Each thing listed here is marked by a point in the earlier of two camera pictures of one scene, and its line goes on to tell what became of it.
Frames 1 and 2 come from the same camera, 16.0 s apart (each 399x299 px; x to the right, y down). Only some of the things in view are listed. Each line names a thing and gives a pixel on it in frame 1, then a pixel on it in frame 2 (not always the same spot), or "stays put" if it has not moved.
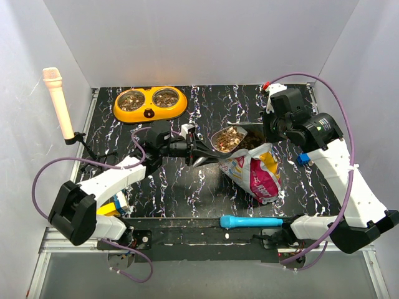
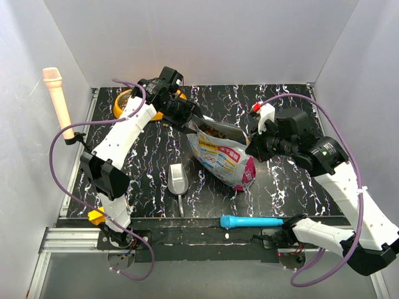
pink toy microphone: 52,77 stays put
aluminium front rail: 54,240 stays put
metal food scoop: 225,141 → 178,182
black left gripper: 200,151 → 189,111
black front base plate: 202,240 stays put
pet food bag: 256,171 → 219,150
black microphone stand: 79,137 stays put
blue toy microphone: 229,221 stays put
